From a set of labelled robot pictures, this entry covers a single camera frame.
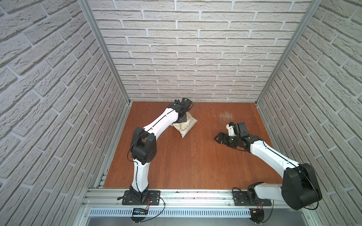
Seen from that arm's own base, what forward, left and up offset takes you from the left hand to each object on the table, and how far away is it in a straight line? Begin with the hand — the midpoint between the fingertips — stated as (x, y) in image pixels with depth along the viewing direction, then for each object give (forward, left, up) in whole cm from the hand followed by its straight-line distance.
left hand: (177, 115), depth 93 cm
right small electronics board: (-54, -42, -14) cm, 70 cm away
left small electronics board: (-53, +19, -18) cm, 59 cm away
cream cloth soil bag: (-7, -5, -5) cm, 10 cm away
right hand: (-17, -25, -5) cm, 30 cm away
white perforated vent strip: (-53, +5, -14) cm, 55 cm away
